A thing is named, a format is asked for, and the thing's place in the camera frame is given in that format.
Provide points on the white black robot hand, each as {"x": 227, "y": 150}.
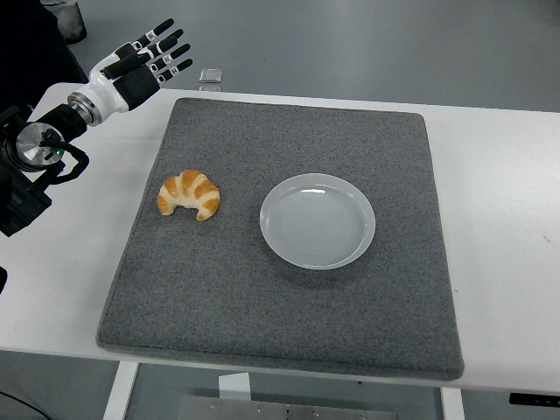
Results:
{"x": 107, "y": 94}

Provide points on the golden croissant bread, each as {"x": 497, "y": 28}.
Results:
{"x": 192, "y": 188}

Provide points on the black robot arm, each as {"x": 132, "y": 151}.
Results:
{"x": 26, "y": 144}

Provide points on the round pale grey plate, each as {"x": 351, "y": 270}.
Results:
{"x": 315, "y": 223}

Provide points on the grey metal plate with screws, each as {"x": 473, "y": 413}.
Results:
{"x": 262, "y": 411}

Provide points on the grey mesh waste bin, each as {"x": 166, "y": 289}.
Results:
{"x": 70, "y": 22}

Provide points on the black bulky object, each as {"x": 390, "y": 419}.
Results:
{"x": 26, "y": 44}

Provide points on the small metal floor box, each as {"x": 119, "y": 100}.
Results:
{"x": 211, "y": 75}

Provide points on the grey felt table mat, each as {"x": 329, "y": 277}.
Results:
{"x": 262, "y": 315}

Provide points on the white table leg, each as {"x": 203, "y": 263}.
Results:
{"x": 120, "y": 394}
{"x": 452, "y": 404}

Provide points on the black table control panel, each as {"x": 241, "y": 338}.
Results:
{"x": 534, "y": 399}

